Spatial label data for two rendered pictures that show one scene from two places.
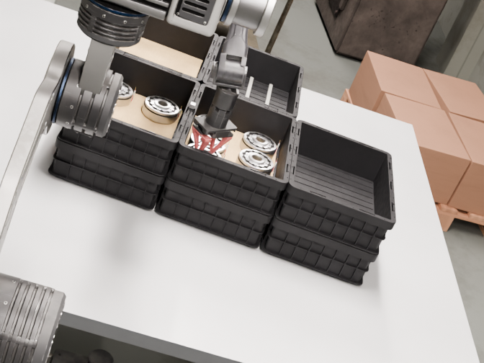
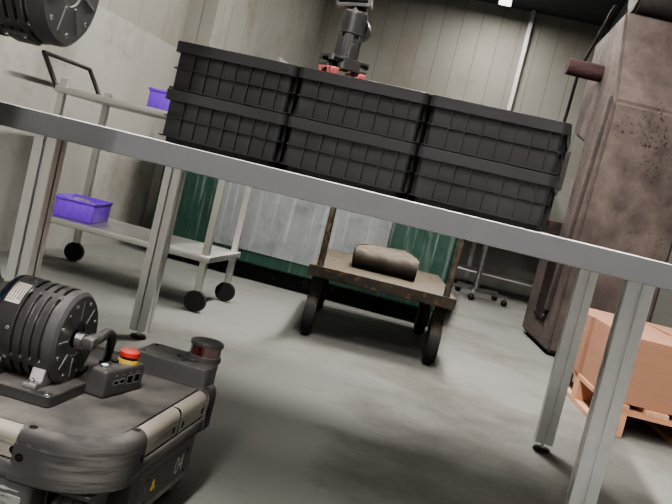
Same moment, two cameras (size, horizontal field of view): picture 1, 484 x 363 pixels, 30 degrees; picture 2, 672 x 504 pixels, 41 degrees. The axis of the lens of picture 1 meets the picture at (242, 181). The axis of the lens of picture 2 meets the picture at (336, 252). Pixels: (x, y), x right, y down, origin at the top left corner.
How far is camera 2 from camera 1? 148 cm
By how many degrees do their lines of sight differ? 31
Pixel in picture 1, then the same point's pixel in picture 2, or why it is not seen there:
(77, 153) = (188, 99)
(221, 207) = (354, 141)
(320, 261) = (484, 200)
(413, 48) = not seen: hidden behind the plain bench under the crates
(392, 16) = (603, 305)
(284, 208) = (430, 131)
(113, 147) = (228, 87)
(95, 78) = not seen: outside the picture
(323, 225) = (480, 145)
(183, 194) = (308, 130)
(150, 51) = not seen: hidden behind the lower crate
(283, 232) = (433, 165)
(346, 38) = (556, 333)
